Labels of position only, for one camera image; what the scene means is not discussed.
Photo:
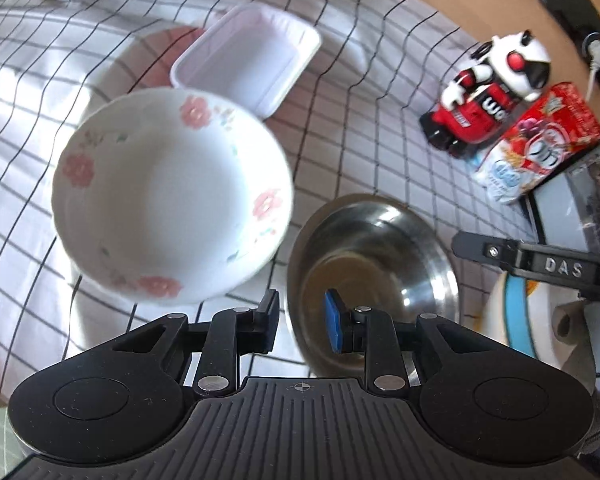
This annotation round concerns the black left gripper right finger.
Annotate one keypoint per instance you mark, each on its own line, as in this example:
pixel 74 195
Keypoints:
pixel 370 333

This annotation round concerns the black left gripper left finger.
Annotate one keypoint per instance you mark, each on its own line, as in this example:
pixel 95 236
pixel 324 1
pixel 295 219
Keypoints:
pixel 231 334

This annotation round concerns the stainless steel bowl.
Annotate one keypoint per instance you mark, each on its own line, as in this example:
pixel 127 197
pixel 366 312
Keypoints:
pixel 376 252

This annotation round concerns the white paper bowl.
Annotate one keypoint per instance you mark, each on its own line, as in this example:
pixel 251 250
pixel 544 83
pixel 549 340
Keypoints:
pixel 559 333

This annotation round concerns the blue enamel bowl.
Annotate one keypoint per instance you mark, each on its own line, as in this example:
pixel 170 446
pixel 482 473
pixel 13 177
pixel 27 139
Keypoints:
pixel 516 318

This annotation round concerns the white floral ceramic bowl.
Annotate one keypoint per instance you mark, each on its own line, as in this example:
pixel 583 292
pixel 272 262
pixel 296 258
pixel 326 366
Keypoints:
pixel 172 196

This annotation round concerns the white red rectangular tray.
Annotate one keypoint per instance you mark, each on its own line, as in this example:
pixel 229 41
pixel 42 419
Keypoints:
pixel 252 56

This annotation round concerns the white yellow-rimmed bowl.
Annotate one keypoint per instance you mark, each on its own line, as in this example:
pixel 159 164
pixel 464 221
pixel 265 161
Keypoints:
pixel 492 321

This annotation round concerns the red Calbee cereal bag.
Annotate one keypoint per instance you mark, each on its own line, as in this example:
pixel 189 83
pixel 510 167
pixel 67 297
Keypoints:
pixel 555 127

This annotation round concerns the red panda robot figurine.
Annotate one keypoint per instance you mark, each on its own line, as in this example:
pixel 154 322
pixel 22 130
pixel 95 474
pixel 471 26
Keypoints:
pixel 502 73

